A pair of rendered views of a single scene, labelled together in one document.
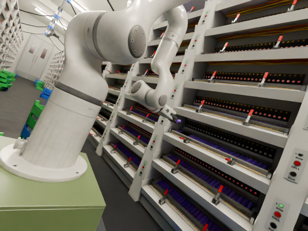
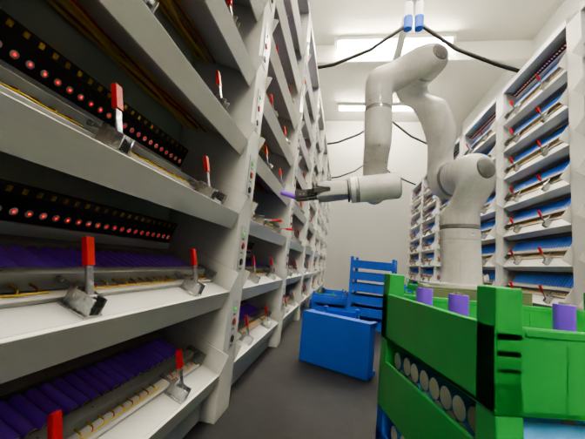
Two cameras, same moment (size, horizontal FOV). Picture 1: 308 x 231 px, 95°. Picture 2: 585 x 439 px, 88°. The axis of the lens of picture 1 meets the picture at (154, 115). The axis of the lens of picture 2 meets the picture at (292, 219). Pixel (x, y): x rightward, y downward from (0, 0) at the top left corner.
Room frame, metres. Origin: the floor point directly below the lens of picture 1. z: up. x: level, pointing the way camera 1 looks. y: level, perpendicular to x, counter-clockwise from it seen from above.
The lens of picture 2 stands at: (1.41, 0.68, 0.40)
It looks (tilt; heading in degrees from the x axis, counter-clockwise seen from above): 8 degrees up; 234
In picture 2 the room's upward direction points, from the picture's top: 6 degrees clockwise
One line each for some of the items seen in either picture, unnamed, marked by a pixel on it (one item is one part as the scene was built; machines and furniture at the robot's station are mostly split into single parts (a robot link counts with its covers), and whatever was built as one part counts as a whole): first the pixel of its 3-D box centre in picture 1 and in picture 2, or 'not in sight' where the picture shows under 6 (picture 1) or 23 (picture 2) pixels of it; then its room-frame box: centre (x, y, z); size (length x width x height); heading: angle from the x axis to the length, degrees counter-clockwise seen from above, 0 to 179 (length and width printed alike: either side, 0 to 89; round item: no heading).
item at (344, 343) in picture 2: not in sight; (337, 341); (0.47, -0.23, 0.10); 0.30 x 0.08 x 0.20; 108
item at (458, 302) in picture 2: not in sight; (458, 326); (1.09, 0.53, 0.36); 0.02 x 0.02 x 0.06
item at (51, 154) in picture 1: (64, 128); (460, 258); (0.38, 0.20, 0.47); 0.19 x 0.19 x 0.18
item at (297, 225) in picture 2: not in sight; (296, 196); (0.09, -1.11, 0.89); 0.20 x 0.09 x 1.78; 134
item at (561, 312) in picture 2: not in sight; (564, 335); (1.00, 0.59, 0.36); 0.02 x 0.02 x 0.06
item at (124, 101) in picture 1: (135, 82); not in sight; (1.60, 0.34, 0.89); 0.20 x 0.09 x 1.78; 134
